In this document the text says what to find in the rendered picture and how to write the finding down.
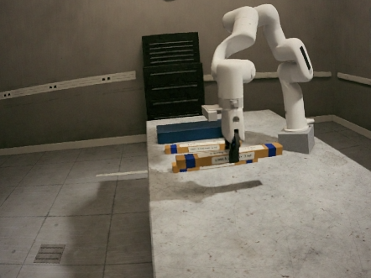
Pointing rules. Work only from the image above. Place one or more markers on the dark blue rectangular slab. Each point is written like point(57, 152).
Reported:
point(177, 132)

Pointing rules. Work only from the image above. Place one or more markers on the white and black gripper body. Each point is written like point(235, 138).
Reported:
point(229, 124)

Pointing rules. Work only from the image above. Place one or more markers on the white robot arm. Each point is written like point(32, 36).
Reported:
point(230, 76)

